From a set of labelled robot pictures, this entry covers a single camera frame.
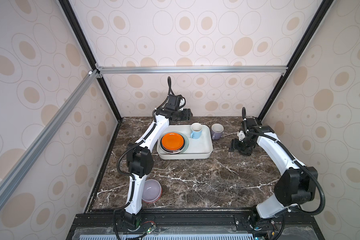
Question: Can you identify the left slanted aluminium frame bar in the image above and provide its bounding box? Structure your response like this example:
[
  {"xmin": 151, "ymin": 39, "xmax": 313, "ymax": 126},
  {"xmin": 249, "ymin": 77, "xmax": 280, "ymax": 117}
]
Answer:
[{"xmin": 0, "ymin": 69, "xmax": 100, "ymax": 210}]

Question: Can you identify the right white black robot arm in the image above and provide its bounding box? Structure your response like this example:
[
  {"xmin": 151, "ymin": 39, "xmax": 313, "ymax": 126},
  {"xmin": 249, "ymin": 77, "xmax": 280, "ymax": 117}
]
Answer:
[{"xmin": 229, "ymin": 108, "xmax": 326, "ymax": 220}]

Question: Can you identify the purple bowl red rim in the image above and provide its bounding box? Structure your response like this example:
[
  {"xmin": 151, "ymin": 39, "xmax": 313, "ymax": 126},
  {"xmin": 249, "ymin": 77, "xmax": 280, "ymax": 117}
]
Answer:
[{"xmin": 142, "ymin": 179, "xmax": 162, "ymax": 204}]

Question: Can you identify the light blue ceramic mug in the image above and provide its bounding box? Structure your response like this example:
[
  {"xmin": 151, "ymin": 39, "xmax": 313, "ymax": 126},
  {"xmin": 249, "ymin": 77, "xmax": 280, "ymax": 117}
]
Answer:
[{"xmin": 190, "ymin": 123, "xmax": 203, "ymax": 139}]

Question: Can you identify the purple ceramic mug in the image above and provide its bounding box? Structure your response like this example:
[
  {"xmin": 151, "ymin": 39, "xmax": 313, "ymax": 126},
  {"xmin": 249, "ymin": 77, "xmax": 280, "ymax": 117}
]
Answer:
[{"xmin": 211, "ymin": 124, "xmax": 224, "ymax": 140}]

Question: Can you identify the white plastic bin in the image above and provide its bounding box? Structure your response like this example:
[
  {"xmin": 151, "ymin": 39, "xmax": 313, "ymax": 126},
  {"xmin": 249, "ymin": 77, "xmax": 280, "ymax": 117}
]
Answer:
[{"xmin": 157, "ymin": 125, "xmax": 213, "ymax": 160}]

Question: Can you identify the horizontal aluminium frame bar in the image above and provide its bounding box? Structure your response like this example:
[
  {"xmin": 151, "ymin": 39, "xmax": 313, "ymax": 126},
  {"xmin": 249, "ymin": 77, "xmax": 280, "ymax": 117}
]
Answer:
[{"xmin": 98, "ymin": 66, "xmax": 288, "ymax": 75}]

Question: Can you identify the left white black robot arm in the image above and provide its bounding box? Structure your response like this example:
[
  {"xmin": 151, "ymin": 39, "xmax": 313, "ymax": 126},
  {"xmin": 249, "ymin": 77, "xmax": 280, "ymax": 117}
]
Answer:
[{"xmin": 115, "ymin": 77, "xmax": 192, "ymax": 230}]

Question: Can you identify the white plate dark green rim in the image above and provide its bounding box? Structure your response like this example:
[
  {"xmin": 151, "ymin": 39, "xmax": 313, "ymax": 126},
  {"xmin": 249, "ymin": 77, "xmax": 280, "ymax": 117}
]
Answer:
[{"xmin": 159, "ymin": 133, "xmax": 189, "ymax": 155}]

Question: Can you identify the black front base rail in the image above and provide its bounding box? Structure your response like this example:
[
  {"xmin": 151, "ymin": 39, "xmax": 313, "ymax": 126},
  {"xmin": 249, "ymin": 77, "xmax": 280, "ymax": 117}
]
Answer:
[{"xmin": 67, "ymin": 209, "xmax": 324, "ymax": 240}]

